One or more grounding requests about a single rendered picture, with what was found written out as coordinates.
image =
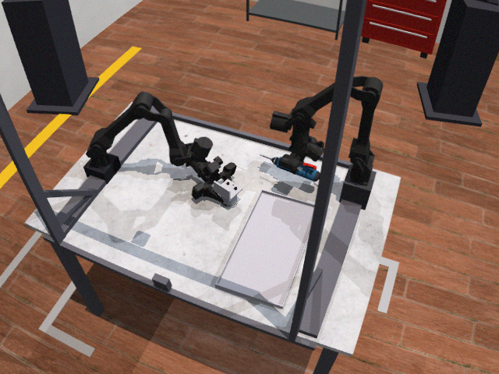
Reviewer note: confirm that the blue electric screwdriver barrel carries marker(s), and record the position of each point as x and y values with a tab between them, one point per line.
302	170

